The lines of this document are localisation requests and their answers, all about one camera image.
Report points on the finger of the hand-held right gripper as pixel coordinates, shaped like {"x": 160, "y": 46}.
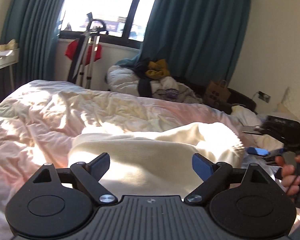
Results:
{"x": 276, "y": 153}
{"x": 258, "y": 152}

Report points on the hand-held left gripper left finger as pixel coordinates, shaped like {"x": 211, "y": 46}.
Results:
{"x": 100, "y": 166}

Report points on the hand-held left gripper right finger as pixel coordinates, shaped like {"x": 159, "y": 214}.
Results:
{"x": 202, "y": 167}

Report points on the cream knit garment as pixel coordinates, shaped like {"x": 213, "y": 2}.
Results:
{"x": 145, "y": 155}

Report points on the pile of light clothes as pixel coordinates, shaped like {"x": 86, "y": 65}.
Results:
{"x": 175, "y": 90}

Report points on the person's right hand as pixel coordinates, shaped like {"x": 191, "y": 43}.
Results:
{"x": 288, "y": 177}

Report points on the grey flat device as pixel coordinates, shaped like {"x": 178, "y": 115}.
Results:
{"x": 251, "y": 130}

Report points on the white pillow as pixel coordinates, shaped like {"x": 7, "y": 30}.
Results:
{"x": 290, "y": 105}

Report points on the white cloth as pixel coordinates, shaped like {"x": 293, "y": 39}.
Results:
{"x": 245, "y": 113}

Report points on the dark sofa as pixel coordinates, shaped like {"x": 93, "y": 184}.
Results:
{"x": 240, "y": 100}

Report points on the pink and white duvet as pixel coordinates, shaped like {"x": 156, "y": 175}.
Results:
{"x": 52, "y": 115}

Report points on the brown paper bag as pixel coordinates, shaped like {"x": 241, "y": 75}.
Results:
{"x": 217, "y": 92}

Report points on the white quilt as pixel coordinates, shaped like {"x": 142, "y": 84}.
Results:
{"x": 122, "y": 80}

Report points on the black garment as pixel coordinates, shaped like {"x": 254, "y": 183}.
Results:
{"x": 143, "y": 85}

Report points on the teal garment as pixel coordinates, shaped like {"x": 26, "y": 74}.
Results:
{"x": 126, "y": 62}

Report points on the yellow garment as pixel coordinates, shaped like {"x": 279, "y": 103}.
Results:
{"x": 157, "y": 69}

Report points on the silver folding rack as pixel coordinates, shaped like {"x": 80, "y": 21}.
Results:
{"x": 88, "y": 52}

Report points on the red cloth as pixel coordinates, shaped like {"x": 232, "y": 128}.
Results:
{"x": 71, "y": 50}

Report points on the teal curtain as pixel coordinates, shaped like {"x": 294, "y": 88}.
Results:
{"x": 30, "y": 30}
{"x": 195, "y": 30}

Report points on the small dark ornament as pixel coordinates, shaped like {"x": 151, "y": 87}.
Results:
{"x": 69, "y": 26}

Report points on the white dressing table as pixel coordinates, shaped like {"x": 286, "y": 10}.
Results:
{"x": 1, "y": 58}

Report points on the black framed window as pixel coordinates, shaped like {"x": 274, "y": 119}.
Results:
{"x": 110, "y": 7}

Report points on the grey wall socket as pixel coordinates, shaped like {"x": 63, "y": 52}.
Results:
{"x": 263, "y": 96}

